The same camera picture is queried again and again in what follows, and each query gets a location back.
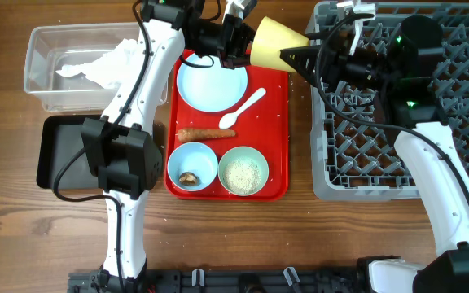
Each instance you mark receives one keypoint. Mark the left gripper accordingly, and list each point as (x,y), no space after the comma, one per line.
(237,37)

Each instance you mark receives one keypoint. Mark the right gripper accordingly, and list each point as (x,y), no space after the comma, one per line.
(334,50)

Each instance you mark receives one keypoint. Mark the yellow plastic cup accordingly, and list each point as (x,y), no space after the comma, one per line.
(272,37)

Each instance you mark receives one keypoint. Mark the light blue plate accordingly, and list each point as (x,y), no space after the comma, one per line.
(212,88)

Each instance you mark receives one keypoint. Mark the white plastic spoon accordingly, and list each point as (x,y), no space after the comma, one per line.
(229,119)

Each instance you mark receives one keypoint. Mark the orange carrot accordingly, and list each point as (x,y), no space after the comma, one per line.
(195,135)

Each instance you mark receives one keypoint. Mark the mint green bowl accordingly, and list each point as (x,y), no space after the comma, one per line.
(246,152)

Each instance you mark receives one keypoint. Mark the white tissue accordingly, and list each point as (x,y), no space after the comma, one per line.
(109,70)

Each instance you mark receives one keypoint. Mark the light blue bowl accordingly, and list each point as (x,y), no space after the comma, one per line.
(196,158)

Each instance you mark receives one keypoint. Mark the white rice grains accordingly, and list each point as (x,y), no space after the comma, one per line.
(242,176)

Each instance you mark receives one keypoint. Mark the brown mushroom scrap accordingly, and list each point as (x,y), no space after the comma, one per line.
(188,179)

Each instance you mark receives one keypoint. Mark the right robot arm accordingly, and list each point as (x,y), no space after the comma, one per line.
(416,126)

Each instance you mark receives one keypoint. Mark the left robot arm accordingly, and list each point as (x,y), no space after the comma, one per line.
(119,146)

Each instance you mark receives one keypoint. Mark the grey dishwasher rack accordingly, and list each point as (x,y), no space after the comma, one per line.
(354,162)

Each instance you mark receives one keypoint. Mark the black waste tray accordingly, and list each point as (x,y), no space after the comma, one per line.
(61,140)

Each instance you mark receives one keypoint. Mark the red serving tray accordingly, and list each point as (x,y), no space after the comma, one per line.
(264,126)

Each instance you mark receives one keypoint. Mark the clear plastic bin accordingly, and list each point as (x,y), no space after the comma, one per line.
(52,47)

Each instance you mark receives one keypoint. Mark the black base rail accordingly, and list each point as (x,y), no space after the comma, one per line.
(290,279)

